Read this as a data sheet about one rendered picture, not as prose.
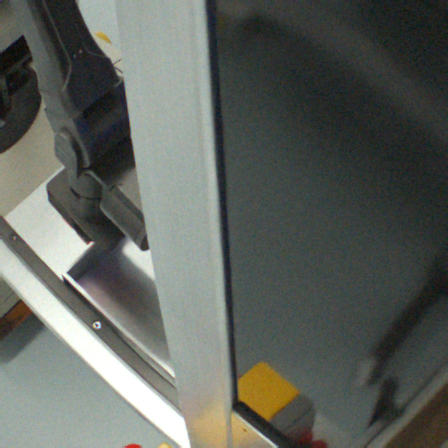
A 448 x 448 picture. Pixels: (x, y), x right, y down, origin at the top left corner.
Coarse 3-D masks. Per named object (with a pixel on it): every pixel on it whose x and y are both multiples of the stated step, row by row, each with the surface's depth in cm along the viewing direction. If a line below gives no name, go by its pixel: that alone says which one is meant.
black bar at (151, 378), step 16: (0, 224) 129; (16, 240) 128; (32, 256) 127; (32, 272) 127; (48, 272) 126; (48, 288) 126; (64, 288) 125; (64, 304) 124; (80, 304) 124; (80, 320) 123; (96, 320) 123; (96, 336) 122; (112, 336) 122; (112, 352) 122; (128, 352) 120; (128, 368) 121; (144, 368) 119; (144, 384) 120; (160, 384) 118; (176, 400) 117
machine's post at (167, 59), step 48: (144, 0) 49; (192, 0) 46; (144, 48) 53; (192, 48) 49; (144, 96) 57; (192, 96) 52; (144, 144) 61; (192, 144) 56; (144, 192) 66; (192, 192) 60; (192, 240) 65; (192, 288) 71; (192, 336) 77; (192, 384) 87; (192, 432) 99
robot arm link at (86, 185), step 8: (72, 176) 110; (80, 176) 108; (88, 176) 108; (72, 184) 111; (80, 184) 110; (88, 184) 109; (96, 184) 109; (80, 192) 111; (88, 192) 111; (96, 192) 111; (104, 192) 108
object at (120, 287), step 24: (72, 264) 125; (96, 264) 128; (120, 264) 128; (144, 264) 128; (72, 288) 125; (96, 288) 127; (120, 288) 127; (144, 288) 127; (96, 312) 123; (120, 312) 125; (144, 312) 125; (120, 336) 122; (144, 336) 123; (168, 360) 122
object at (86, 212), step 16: (64, 176) 119; (48, 192) 119; (64, 192) 118; (64, 208) 118; (80, 208) 115; (96, 208) 114; (80, 224) 117; (96, 224) 117; (112, 224) 117; (96, 240) 116; (112, 240) 116
